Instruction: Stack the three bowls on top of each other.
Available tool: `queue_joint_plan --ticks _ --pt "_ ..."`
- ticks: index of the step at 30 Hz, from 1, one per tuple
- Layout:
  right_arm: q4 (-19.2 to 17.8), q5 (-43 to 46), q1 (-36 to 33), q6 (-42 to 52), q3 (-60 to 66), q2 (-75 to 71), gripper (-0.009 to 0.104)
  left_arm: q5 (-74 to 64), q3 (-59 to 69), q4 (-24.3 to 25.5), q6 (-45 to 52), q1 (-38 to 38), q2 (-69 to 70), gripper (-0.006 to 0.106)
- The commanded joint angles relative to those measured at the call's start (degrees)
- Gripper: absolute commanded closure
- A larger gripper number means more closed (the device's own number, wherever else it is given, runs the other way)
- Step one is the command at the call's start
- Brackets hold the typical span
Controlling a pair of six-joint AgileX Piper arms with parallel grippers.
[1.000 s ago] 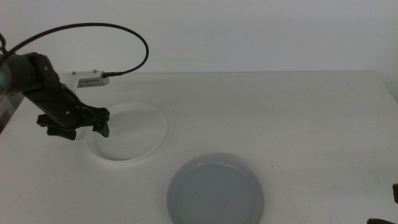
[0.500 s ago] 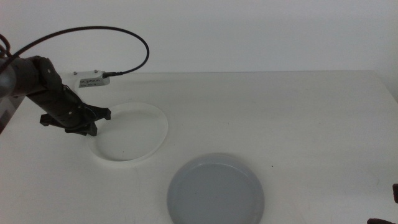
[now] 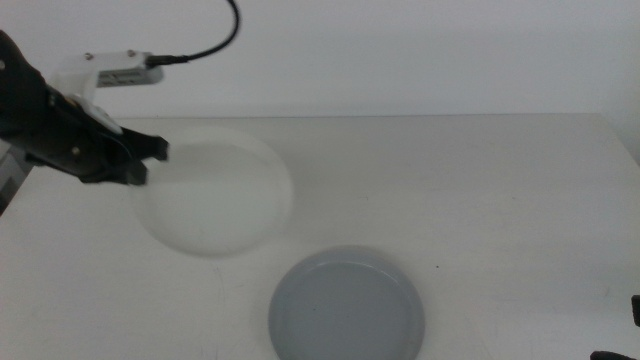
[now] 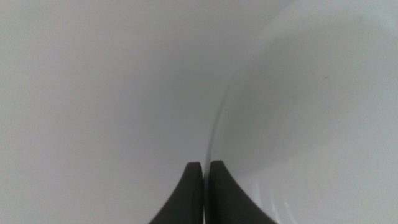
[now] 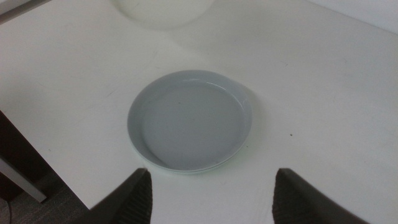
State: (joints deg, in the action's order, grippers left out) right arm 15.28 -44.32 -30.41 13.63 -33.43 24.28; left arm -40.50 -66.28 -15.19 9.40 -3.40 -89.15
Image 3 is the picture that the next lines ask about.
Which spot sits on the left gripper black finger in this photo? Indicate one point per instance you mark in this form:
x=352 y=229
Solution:
x=136 y=174
x=147 y=146

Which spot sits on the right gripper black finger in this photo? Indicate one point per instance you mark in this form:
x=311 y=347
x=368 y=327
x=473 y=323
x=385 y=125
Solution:
x=612 y=356

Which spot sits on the white shallow bowl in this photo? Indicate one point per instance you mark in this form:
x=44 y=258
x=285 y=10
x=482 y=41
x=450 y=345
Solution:
x=220 y=200

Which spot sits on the grey shallow bowl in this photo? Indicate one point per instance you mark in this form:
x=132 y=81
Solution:
x=345 y=310

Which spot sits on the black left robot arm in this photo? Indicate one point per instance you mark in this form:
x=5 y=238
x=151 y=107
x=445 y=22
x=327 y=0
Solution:
x=15 y=100

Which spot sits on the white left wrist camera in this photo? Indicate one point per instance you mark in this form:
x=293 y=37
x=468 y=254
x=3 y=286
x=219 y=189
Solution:
x=115 y=67

